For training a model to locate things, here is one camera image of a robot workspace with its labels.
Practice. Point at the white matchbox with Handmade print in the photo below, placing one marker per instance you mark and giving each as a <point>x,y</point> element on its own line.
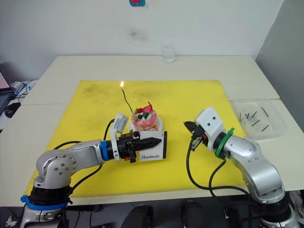
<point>152,154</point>

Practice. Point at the pink cake with fruit topping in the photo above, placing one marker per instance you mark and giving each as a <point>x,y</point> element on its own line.
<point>145,118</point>

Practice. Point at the clear glass jar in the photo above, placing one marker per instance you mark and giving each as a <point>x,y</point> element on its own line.
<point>168,55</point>

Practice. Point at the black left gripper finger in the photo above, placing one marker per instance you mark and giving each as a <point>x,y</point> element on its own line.
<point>148,143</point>

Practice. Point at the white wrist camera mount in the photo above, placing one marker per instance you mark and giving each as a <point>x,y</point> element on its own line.
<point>120,122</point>
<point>211,121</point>

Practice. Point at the open laptop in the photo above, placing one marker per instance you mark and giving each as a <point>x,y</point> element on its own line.
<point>4,95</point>

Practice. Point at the clear plastic tray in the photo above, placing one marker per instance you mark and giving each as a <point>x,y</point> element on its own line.
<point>275,118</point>

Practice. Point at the black computer mouse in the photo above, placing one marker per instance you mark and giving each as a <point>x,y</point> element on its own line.
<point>12,109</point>

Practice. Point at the burnt black match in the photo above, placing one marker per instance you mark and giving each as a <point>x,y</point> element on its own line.
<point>265,111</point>
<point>256,123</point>
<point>254,114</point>
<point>247,116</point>
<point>265,128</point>

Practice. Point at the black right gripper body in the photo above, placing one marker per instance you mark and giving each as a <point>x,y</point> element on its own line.
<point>200,137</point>

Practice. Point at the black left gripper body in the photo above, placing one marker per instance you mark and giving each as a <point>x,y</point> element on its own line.
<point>125,147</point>

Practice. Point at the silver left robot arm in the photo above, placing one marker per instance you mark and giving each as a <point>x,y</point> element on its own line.
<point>61,164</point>

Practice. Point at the thin dark lit candle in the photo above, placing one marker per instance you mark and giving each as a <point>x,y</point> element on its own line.
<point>125,97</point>

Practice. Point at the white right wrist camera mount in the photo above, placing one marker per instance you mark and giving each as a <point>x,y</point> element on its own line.
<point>211,121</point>

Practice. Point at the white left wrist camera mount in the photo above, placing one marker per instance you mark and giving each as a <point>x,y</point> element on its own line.
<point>120,122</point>

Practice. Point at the yellow foam mat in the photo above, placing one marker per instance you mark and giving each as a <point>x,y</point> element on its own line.
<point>154,175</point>

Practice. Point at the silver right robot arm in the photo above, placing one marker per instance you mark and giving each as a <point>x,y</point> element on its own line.
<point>259,166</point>

